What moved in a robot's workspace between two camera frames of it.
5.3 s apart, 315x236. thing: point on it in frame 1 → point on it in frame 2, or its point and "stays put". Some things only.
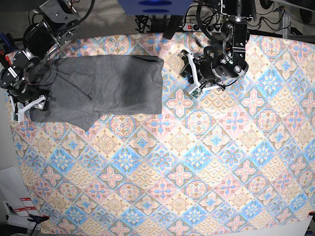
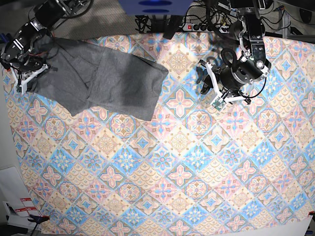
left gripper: x=30 y=93 → x=31 y=63
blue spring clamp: x=37 y=219 stays put
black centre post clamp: x=173 y=26 stays put
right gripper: x=207 y=69 → x=232 y=79
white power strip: x=202 y=27 stays put
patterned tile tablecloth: x=237 y=160 stays put
